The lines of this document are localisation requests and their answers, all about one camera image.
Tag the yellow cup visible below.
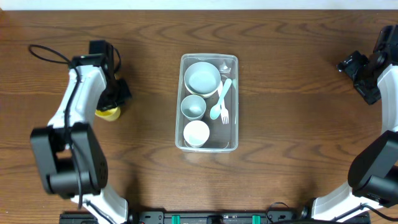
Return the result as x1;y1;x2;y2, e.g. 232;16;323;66
95;107;121;122

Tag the grey cup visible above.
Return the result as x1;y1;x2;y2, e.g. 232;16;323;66
180;95;206;121

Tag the grey bowl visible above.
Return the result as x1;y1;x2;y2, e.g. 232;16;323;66
184;62;221;93

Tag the yellow bowl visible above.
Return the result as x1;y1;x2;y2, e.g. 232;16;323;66
185;86;217;93

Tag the white cup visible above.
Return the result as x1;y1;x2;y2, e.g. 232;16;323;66
183;120;210;147

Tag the mint green spoon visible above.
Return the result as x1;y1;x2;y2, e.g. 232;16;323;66
210;78;232;120

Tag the white bowl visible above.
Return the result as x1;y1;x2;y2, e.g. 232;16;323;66
187;88;217;99

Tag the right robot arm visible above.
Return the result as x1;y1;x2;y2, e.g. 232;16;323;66
301;25;397;223

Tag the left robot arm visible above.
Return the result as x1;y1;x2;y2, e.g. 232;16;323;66
30;54;129;223

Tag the clear plastic container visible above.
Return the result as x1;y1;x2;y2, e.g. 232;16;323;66
175;53;239;153

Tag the left black cable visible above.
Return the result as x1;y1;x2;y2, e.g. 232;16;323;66
28;44;122;224

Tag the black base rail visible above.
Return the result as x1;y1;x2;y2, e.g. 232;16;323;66
59;209;371;224

